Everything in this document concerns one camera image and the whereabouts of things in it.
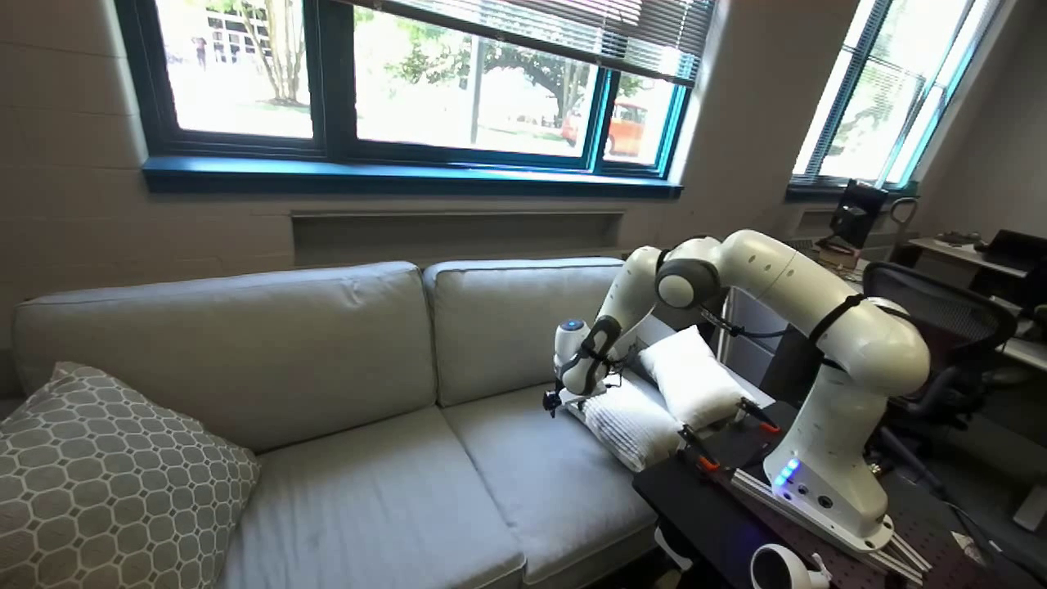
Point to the wide teal framed window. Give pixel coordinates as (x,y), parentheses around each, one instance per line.
(330,76)

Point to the light grey sofa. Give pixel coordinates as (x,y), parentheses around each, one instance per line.
(360,360)

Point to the black device on sill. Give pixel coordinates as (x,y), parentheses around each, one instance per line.
(859,214)

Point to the grey lattice patterned pillow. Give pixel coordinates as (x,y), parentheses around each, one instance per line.
(99,491)

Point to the narrow teal framed window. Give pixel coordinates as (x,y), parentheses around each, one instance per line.
(886,85)

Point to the black mesh office chair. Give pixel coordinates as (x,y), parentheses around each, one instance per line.
(967,316)

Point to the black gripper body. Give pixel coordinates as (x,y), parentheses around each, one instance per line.
(569,392)

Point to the grey window blinds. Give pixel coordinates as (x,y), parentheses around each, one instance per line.
(569,27)

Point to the black robot table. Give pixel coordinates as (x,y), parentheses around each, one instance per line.
(707,519)

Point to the metal robot base rail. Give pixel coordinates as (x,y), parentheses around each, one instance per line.
(807,519)

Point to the black orange clamp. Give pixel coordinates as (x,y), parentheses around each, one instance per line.
(761,417)
(706,460)

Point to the white cup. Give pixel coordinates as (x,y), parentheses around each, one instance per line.
(780,566)

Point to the cluttered office desk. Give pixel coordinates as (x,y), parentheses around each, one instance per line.
(983,265)

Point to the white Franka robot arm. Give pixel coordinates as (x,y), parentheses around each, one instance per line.
(839,328)

